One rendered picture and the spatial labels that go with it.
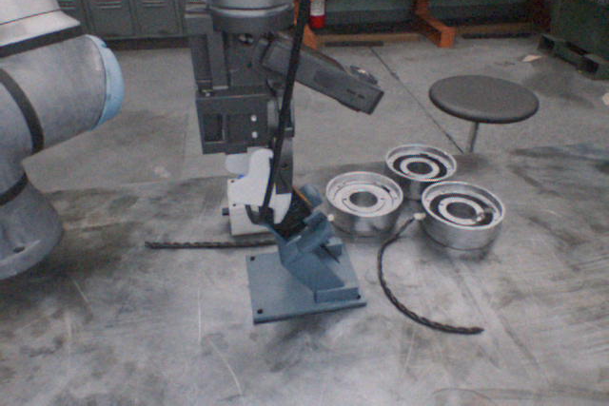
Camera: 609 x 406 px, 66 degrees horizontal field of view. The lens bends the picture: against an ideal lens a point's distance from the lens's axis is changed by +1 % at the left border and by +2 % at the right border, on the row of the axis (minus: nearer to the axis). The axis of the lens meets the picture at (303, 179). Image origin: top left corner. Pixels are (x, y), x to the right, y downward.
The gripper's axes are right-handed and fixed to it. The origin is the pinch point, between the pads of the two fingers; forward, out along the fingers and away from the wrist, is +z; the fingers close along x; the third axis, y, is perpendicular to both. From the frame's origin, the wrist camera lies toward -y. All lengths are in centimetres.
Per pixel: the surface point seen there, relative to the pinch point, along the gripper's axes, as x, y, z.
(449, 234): -2.0, -21.6, 9.5
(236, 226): -9.8, 4.9, 10.7
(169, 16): -335, 37, 67
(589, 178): -13, -51, 12
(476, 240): -0.7, -24.6, 9.8
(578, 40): -252, -250, 76
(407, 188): -12.9, -20.3, 9.9
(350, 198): -12.2, -11.5, 9.9
